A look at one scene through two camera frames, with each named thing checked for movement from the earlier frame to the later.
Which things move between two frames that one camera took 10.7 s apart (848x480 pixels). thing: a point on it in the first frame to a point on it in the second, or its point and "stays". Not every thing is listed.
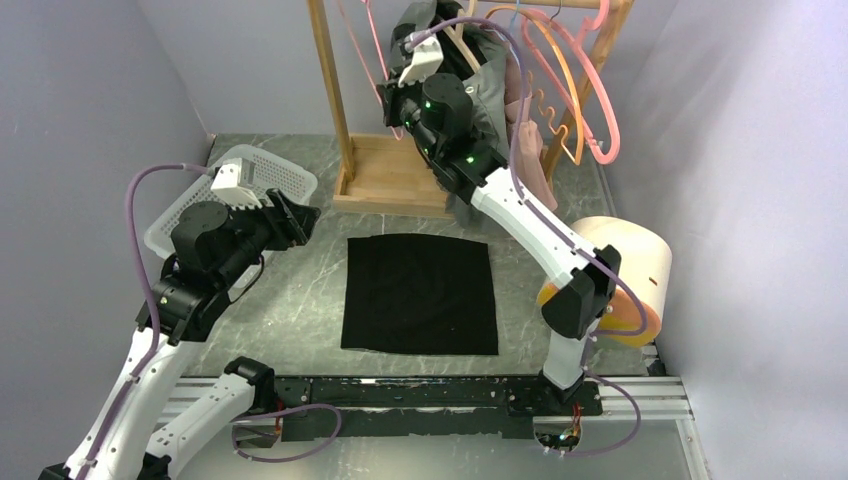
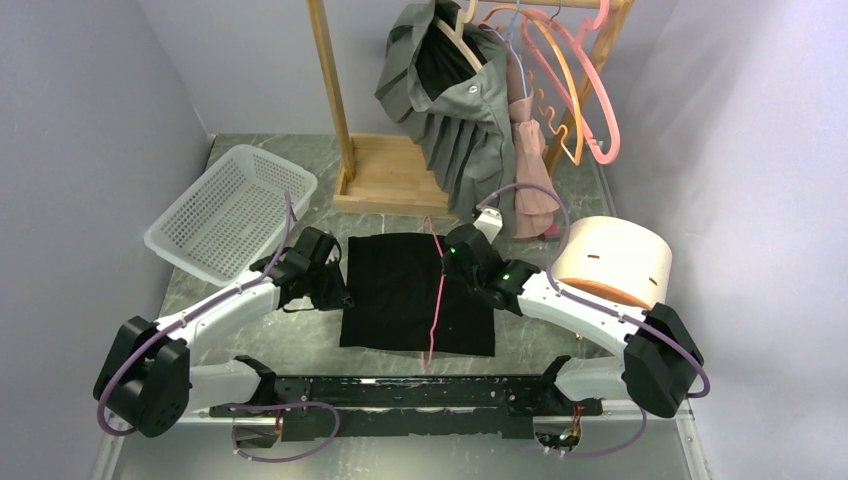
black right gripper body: x=397 y=94 to x=454 y=269
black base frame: x=385 y=407 stays
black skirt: x=419 y=293 stays
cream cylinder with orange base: x=634 y=314 stays
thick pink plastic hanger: x=587 y=27 stays
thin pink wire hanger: x=358 y=54 to x=427 y=355
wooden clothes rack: x=391 y=172 stays
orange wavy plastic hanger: x=541 y=19 stays
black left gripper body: x=280 y=233 to x=327 y=290
